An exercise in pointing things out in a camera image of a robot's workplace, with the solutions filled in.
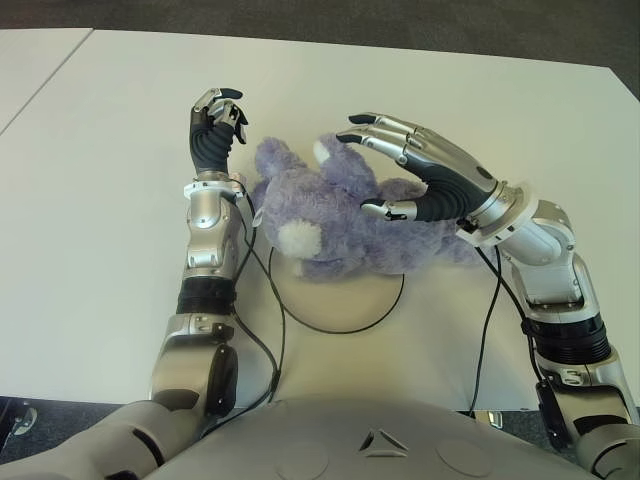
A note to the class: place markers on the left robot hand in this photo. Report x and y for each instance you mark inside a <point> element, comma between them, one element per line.
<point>210,150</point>

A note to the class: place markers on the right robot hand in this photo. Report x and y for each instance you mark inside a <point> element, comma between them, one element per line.
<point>450,185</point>

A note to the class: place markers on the purple plush doll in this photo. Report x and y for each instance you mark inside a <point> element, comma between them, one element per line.
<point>330,220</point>

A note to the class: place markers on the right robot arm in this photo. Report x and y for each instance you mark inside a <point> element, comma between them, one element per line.
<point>550,260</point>

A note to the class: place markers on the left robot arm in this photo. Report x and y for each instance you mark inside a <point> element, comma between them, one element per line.
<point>207,240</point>

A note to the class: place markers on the white plate with black rim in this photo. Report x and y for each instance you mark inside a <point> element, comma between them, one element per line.
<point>345,305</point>

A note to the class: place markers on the chrome table foot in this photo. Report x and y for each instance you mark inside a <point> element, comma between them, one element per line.
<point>490,417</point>

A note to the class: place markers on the grey robot torso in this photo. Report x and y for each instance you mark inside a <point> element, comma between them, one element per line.
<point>350,440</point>

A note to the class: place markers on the metal caster foot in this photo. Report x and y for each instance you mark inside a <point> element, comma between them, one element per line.
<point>20,422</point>

